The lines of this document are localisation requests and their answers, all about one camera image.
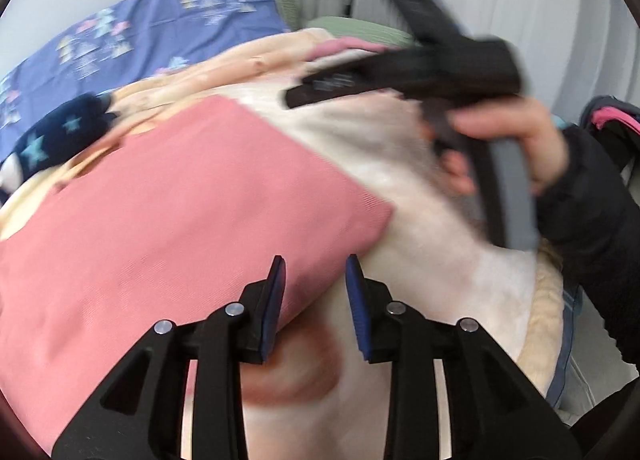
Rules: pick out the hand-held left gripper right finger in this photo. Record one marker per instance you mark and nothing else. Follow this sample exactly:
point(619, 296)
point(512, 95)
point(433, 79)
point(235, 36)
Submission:
point(357, 310)

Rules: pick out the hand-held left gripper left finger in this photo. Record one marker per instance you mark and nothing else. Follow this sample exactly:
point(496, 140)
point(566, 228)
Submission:
point(274, 310)

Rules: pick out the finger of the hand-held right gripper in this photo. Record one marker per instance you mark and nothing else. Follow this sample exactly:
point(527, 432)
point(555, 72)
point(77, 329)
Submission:
point(330, 83)

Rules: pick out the pink long-sleeve shirt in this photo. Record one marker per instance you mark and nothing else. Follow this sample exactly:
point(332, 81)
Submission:
point(175, 220)

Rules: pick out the person's right forearm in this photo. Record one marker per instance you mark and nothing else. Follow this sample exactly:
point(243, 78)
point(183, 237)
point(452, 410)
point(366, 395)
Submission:
point(590, 220)

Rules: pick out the person's right hand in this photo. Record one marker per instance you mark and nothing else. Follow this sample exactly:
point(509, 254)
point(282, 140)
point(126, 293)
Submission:
point(542, 140)

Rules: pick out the pink folded garment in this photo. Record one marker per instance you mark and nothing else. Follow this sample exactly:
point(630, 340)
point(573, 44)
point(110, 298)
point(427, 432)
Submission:
point(345, 45)

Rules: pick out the green pillow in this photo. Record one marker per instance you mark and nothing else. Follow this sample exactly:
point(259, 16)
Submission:
point(360, 30)

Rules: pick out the green cushion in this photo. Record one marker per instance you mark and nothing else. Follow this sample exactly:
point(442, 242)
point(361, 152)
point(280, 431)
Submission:
point(287, 8)

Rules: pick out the white pleated curtain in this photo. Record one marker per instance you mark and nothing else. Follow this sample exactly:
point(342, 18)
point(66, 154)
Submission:
point(525, 0)

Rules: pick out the yellow fleece blanket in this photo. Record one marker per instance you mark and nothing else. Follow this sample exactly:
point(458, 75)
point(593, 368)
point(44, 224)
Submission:
point(450, 265)

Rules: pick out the grey and pink backpack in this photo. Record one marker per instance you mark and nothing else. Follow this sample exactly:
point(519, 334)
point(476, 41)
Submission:
point(615, 113)

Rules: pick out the blue tree-print sheet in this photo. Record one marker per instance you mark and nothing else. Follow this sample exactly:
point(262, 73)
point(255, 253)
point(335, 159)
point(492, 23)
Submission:
point(150, 15)

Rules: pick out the navy star-print plush cloth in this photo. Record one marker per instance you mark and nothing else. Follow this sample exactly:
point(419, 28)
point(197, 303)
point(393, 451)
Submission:
point(65, 133)

